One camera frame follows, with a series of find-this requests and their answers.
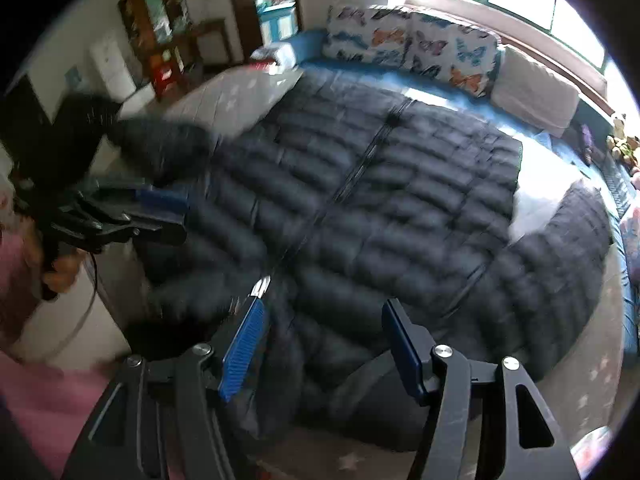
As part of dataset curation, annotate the person's left hand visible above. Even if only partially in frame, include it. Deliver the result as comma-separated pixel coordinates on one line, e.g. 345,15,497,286
42,252,82,295

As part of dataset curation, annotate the white appliance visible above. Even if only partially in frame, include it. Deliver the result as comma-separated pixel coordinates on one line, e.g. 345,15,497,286
91,40,137,105

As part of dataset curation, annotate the grey patterned cloth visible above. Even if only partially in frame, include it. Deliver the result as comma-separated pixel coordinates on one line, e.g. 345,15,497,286
250,42,297,66

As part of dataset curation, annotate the bear plush toy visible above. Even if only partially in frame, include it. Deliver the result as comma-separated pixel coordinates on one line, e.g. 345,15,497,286
606,131,640,167

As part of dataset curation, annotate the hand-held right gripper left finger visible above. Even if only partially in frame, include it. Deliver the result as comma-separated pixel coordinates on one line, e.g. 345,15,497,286
62,301,268,480

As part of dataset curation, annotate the black puffer jacket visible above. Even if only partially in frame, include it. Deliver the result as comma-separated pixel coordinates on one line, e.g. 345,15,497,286
115,67,615,456

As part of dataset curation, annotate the blue cabinet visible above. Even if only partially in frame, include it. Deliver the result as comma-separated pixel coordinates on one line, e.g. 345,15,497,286
260,2,302,44

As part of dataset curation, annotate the purple folded umbrella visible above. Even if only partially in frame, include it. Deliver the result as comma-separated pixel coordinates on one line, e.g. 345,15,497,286
579,124,597,165

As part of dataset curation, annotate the butterfly print pillow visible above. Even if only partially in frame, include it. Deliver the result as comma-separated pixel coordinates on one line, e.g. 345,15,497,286
322,4,417,67
406,10,502,99

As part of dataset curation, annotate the glass-door cabinet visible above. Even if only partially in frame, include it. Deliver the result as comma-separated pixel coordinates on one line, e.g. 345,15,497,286
117,0,202,82

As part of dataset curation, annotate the person's pink clothing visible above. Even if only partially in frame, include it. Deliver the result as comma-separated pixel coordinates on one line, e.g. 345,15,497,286
0,350,132,480

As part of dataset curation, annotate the dark wooden table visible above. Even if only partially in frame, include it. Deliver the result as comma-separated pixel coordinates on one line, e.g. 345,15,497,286
191,18,234,70

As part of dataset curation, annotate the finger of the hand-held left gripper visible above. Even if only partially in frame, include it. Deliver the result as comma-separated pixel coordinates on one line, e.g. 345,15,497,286
75,186,190,219
50,214,189,254

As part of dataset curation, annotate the beige pillow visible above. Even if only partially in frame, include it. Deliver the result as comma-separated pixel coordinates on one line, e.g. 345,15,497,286
491,45,582,137

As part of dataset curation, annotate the blue sofa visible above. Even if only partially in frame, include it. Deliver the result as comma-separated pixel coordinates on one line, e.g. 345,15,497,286
250,27,640,356

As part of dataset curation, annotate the grey star-print mattress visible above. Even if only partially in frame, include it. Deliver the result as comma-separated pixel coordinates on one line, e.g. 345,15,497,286
10,66,633,480

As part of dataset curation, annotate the black cable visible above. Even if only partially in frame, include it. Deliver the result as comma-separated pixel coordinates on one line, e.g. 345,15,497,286
64,252,102,343

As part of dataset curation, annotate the person's left forearm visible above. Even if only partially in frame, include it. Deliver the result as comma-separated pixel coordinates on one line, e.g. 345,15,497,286
0,230,46,347

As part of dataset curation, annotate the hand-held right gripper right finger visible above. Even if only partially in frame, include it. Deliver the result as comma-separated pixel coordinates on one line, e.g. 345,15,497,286
381,298,581,480

